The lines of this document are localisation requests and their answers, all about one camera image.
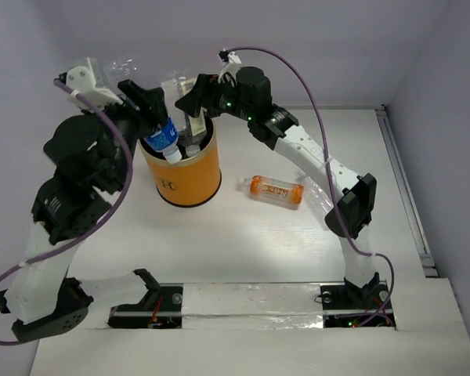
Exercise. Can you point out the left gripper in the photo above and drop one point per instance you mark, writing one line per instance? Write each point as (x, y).
(139, 102)

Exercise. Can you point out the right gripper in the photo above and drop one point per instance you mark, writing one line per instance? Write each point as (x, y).
(204, 92)

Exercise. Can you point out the green yellow label bottle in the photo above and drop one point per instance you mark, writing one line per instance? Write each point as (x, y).
(192, 130)

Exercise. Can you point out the orange label bottle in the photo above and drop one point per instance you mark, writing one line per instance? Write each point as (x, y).
(272, 191)

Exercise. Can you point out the blue label bottle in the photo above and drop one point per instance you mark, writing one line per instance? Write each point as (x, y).
(164, 141)

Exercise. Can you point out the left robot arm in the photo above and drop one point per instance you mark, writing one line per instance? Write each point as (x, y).
(93, 154)

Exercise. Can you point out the orange cylindrical bin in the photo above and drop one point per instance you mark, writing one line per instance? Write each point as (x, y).
(192, 181)

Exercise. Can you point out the clear unlabelled bottle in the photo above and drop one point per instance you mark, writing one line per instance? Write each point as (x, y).
(317, 199)

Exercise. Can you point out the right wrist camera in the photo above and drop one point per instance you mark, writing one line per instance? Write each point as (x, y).
(231, 64)

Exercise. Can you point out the silver taped front rail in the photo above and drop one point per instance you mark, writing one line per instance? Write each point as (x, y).
(256, 306)

